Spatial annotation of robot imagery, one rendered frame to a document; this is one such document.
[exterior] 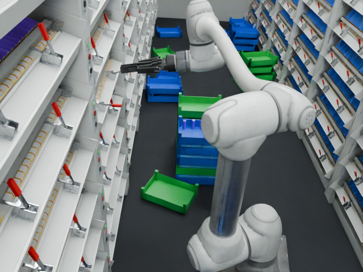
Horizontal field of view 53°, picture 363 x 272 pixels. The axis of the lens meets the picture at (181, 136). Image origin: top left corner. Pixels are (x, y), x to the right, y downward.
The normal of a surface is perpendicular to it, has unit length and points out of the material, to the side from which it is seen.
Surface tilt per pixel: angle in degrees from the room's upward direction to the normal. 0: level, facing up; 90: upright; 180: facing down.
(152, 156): 0
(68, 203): 19
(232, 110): 29
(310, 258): 0
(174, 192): 0
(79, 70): 90
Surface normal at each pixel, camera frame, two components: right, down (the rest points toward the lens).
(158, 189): 0.06, -0.81
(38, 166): 0.39, -0.76
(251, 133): 0.37, 0.54
